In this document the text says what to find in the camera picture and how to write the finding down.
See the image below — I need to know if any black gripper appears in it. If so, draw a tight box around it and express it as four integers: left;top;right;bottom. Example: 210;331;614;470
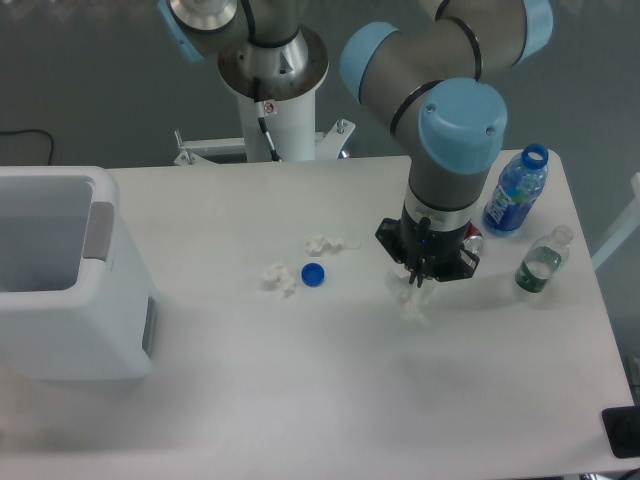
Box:
375;207;480;288

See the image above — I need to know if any white paper ball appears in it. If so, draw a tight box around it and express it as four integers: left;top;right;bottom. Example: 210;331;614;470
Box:
261;262;296;298
385;270;436;325

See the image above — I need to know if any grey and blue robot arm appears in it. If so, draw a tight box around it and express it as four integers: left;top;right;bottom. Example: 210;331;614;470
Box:
159;1;553;285

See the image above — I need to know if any white trash bin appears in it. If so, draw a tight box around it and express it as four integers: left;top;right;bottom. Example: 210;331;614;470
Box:
1;166;158;381

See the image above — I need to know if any red soda can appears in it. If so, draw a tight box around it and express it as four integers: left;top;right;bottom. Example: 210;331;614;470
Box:
463;223;484;256

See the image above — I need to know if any blue bottle cap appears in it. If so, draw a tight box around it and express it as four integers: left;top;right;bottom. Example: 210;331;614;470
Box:
301;262;325;287

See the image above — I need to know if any white crumpled paper strip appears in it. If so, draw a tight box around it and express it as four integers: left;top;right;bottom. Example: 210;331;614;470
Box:
305;233;362;257

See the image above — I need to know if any clear green-label bottle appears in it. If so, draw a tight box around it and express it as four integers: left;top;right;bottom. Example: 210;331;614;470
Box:
514;225;573;293

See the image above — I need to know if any blue plastic bottle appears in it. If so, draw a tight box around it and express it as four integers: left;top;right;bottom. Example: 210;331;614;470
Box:
482;143;549;237

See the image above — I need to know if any black device at edge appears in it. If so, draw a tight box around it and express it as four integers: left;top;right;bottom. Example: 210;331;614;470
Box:
601;406;639;459

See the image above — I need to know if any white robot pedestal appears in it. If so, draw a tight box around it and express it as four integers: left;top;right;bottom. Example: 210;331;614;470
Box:
173;24;357;167

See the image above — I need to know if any white frame at right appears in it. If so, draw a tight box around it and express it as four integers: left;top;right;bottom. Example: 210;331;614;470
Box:
591;173;639;270

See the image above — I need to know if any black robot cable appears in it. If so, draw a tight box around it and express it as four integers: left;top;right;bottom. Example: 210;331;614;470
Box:
239;0;284;163

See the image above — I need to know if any black floor cable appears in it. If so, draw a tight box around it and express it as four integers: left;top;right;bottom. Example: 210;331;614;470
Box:
0;128;55;166

